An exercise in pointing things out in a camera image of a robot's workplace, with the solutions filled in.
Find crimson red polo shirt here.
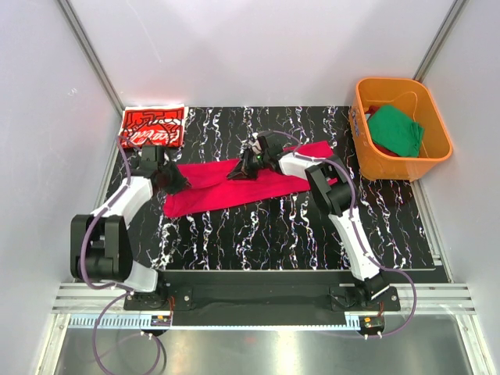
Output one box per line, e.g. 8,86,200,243
163,141,333,218

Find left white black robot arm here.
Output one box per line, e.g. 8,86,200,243
70,145,189,294

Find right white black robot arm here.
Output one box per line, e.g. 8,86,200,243
227,130,390,309

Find folded red patterned t-shirt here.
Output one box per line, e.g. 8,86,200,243
118,105,189,148

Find green t-shirt in basket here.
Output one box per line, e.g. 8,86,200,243
367,105,424,158

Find orange plastic basket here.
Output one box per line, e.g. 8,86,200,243
349,77,452,181

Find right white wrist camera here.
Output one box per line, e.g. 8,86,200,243
250,139,262,155

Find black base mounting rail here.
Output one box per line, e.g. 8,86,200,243
124,270,401,329

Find left aluminium corner post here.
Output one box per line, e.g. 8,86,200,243
54,0,125,114

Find aluminium corner post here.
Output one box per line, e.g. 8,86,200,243
413,0,470,83
54,0,125,114

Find right aluminium corner post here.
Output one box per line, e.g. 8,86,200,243
413,0,470,83

